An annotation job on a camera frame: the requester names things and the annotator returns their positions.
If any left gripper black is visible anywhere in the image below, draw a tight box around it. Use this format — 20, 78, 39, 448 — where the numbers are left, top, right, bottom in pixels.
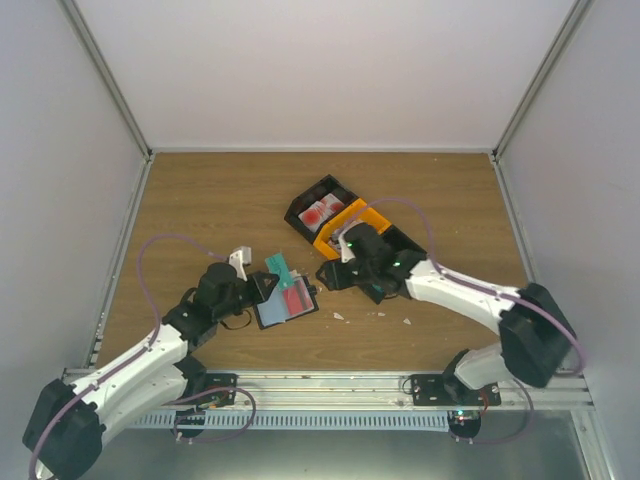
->
215, 270, 279, 321

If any teal credit card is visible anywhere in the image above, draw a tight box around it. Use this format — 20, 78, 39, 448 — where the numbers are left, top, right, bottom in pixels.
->
265, 253, 294, 291

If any black card holder wallet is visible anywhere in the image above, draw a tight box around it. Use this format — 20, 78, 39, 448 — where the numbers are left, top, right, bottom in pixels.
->
254, 276, 319, 330

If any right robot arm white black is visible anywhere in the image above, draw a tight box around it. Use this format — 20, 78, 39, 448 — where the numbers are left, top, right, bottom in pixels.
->
316, 223, 576, 405

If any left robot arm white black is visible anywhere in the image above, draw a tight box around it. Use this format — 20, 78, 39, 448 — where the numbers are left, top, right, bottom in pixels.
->
22, 261, 279, 479

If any stack of red white cards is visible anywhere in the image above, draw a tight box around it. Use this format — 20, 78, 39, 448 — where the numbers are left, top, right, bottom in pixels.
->
298, 193, 344, 232

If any black bin with teal item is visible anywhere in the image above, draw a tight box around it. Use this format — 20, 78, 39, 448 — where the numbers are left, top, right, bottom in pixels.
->
356, 225, 427, 305

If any yellow bin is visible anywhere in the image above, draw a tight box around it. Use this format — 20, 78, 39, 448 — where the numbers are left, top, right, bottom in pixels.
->
312, 198, 391, 260

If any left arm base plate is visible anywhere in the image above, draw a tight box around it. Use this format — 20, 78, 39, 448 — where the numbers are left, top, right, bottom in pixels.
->
172, 373, 238, 410

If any aluminium rail front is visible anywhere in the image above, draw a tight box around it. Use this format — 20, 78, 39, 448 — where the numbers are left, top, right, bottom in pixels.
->
59, 368, 596, 414

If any slotted cable duct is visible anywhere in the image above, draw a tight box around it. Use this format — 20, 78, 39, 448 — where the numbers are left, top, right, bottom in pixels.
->
132, 410, 451, 432

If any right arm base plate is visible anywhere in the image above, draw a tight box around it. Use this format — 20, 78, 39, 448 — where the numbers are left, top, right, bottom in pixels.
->
408, 374, 502, 407

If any left frame post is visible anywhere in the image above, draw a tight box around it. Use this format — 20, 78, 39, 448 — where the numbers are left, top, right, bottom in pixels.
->
57, 0, 153, 163

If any frame post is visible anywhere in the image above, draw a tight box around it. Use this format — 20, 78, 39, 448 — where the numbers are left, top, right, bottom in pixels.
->
57, 0, 153, 163
491, 0, 593, 163

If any right frame post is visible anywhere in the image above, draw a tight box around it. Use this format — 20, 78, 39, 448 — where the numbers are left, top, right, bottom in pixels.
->
491, 0, 593, 163

